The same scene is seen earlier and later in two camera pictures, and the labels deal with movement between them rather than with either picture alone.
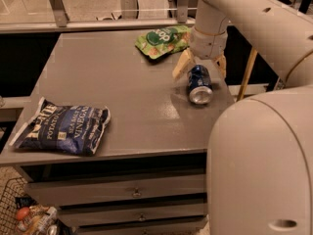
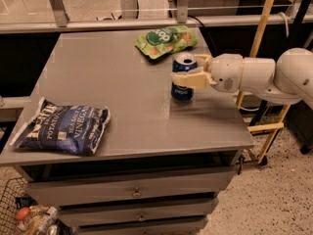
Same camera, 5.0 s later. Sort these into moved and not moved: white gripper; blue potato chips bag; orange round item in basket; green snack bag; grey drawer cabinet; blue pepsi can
Moved: white gripper; blue pepsi can
Not moved: green snack bag; grey drawer cabinet; orange round item in basket; blue potato chips bag
